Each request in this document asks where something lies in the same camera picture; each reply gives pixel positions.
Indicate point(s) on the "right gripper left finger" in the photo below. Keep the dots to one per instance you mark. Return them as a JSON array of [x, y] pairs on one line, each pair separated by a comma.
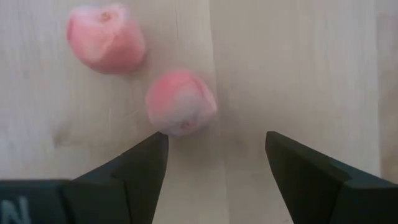
[[130, 193]]

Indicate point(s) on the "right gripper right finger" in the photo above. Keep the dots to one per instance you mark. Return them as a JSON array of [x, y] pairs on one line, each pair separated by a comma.
[[311, 186]]

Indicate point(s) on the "pink toy peach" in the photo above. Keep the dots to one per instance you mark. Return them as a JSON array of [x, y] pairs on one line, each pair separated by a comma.
[[180, 99], [105, 40]]

